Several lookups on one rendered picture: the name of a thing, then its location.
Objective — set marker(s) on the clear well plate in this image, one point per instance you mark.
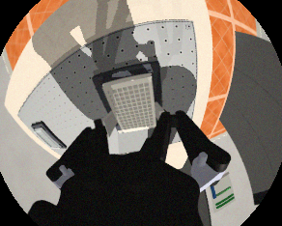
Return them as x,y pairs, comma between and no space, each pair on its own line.
50,141

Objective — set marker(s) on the white well plate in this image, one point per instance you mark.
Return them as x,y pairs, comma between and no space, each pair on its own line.
136,101

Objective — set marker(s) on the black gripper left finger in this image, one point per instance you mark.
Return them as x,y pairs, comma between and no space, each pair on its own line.
72,161

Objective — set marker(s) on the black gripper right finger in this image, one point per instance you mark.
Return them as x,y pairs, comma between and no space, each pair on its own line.
209,164

